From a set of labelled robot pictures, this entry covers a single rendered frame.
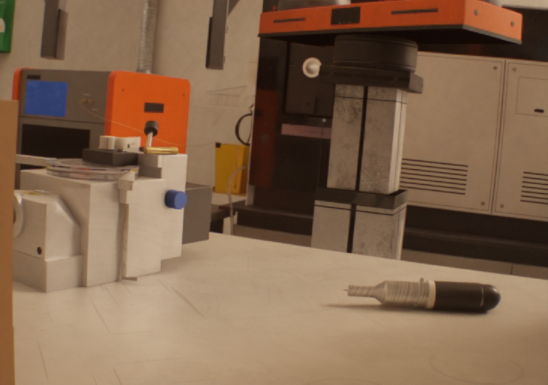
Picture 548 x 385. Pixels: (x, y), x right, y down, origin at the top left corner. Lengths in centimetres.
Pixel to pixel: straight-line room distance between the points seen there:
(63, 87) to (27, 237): 135
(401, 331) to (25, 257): 32
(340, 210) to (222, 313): 68
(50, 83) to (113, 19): 204
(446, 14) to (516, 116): 107
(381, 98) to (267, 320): 71
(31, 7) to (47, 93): 243
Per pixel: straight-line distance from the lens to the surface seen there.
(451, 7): 105
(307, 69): 220
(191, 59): 367
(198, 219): 74
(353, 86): 121
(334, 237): 121
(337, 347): 50
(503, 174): 210
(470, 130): 210
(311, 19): 128
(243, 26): 356
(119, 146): 66
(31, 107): 199
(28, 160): 71
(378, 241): 119
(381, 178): 120
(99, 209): 60
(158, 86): 200
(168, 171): 66
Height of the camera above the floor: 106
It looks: 6 degrees down
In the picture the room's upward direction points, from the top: 5 degrees clockwise
